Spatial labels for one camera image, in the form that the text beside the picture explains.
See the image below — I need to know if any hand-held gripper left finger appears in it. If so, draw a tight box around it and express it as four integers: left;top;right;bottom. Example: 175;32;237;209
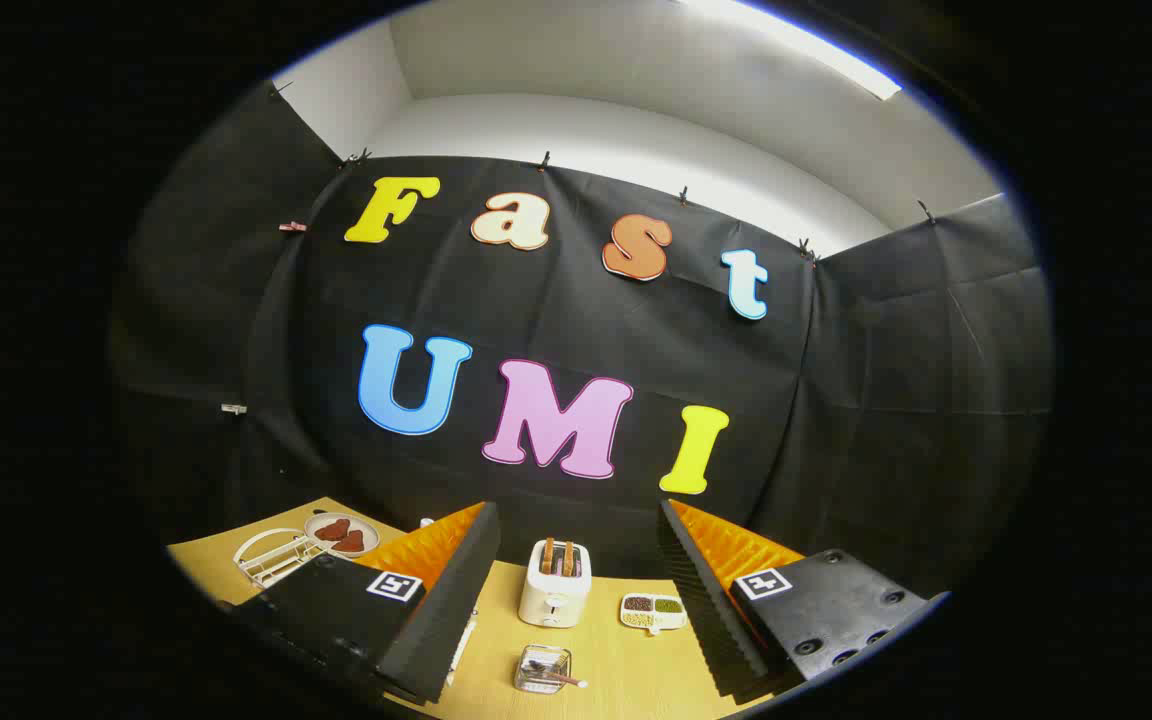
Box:
221;500;502;706

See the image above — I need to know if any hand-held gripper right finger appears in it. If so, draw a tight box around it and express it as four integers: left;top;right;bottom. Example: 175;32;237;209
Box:
658;498;949;701

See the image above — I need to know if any metal wire basket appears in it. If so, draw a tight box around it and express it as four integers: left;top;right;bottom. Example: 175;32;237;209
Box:
514;645;573;695

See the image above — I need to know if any white wire dish rack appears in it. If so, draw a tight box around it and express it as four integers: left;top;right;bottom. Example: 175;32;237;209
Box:
233;527;327;588

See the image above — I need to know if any white divided dish with beans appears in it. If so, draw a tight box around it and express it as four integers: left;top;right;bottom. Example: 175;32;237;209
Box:
620;593;688;635

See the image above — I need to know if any small plate with red food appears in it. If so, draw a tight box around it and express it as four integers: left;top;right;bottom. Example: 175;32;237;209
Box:
304;512;380;557

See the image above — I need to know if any white toaster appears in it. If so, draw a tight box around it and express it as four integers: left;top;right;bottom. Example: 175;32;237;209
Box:
518;540;593;629

